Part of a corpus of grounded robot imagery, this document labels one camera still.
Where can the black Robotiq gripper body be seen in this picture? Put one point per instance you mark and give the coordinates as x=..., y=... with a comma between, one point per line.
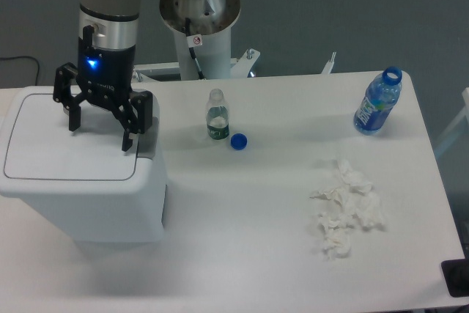
x=104, y=76

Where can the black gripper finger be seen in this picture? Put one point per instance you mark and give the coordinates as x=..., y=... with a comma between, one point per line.
x=133, y=110
x=62, y=93

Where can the white trash can lid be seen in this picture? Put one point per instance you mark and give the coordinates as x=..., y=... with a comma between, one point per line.
x=40, y=145

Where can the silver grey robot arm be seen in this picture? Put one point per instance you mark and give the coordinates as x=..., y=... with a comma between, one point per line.
x=107, y=38

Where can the grey trash can push button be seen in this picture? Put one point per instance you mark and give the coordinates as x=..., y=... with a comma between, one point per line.
x=148, y=141

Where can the white trash can body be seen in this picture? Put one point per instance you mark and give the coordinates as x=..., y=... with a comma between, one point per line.
x=98, y=210

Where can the blue bottle cap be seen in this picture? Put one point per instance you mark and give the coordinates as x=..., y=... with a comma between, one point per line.
x=238, y=141

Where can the clear small water bottle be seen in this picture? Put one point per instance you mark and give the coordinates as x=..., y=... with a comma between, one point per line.
x=217, y=115

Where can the crumpled white tissue left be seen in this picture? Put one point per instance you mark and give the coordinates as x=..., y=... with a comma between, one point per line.
x=339, y=195

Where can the crumpled white tissue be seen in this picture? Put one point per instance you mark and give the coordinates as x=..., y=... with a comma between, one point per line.
x=355, y=179
x=340, y=221
x=336, y=243
x=369, y=213
x=339, y=195

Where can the crumpled white tissue middle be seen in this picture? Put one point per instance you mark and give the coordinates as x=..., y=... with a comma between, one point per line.
x=340, y=221

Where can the crumpled white tissue upper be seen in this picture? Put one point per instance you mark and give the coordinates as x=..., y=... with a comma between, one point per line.
x=355, y=179

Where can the crumpled white tissue bottom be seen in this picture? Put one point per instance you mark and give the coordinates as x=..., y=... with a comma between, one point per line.
x=336, y=243

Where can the blue drink bottle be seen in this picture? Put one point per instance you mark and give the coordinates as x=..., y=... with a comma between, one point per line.
x=380, y=97

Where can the crumpled white tissue right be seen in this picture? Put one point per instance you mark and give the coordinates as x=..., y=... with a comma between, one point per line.
x=369, y=213

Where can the black device at corner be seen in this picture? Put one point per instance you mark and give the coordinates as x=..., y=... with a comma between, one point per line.
x=455, y=273

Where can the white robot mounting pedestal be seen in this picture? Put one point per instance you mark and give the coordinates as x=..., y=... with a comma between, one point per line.
x=203, y=55

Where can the white metal base frame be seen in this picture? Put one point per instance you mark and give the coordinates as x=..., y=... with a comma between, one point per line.
x=170, y=71

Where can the white frame at right edge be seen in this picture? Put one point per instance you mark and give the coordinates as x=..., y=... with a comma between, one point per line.
x=455, y=129

